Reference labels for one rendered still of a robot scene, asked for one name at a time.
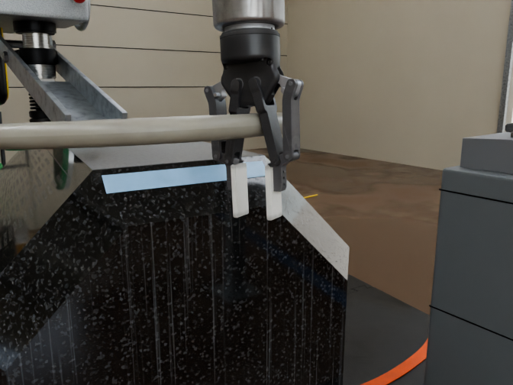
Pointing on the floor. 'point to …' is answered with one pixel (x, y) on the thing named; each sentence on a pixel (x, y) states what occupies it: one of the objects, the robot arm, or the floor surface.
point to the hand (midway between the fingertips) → (256, 192)
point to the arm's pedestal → (472, 281)
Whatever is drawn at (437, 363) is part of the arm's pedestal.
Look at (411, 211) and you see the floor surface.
